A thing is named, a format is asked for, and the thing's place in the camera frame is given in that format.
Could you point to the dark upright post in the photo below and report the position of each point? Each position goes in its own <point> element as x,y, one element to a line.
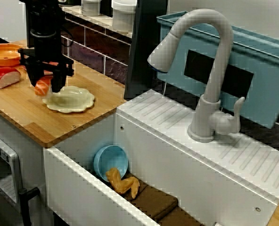
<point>144,47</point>

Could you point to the gray toy appliance panel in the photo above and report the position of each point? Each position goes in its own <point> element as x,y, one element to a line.
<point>12,164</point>

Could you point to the white labelled container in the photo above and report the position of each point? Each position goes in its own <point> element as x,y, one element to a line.
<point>90,8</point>

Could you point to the dark round can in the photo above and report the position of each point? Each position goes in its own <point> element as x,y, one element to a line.
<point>70,2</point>

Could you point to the small black box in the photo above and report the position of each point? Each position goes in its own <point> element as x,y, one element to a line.
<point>106,8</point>

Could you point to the light blue bowl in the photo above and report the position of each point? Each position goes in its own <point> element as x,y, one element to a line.
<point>111,157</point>

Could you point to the red plate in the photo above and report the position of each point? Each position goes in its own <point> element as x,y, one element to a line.
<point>53,63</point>

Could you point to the white toy kitchen unit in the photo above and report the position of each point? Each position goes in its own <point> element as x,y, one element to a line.
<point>165,164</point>

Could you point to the brown folded cloth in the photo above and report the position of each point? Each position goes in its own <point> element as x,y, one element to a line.
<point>158,202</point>

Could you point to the cream scalloped plate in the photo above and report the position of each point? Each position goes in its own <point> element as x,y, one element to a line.
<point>71,101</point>

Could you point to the orange toy pan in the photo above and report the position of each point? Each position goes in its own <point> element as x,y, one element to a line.
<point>2,55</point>

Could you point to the gray toy faucet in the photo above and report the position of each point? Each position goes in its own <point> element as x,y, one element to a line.
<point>216,77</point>

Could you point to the red tuna sushi toy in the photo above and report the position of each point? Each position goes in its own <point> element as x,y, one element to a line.
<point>4,76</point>

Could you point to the teal plastic bin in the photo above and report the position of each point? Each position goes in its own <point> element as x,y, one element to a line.
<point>264,94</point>

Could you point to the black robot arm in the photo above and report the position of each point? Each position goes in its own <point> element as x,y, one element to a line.
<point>45,16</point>

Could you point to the white round jar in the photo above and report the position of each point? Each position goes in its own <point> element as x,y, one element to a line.
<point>124,16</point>

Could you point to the orange salmon sushi toy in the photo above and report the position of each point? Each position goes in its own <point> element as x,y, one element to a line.
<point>43,87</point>

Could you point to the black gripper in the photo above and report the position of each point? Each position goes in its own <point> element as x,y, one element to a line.
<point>47,50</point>

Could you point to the tan toy chicken wing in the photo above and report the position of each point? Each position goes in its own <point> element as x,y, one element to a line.
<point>120,184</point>

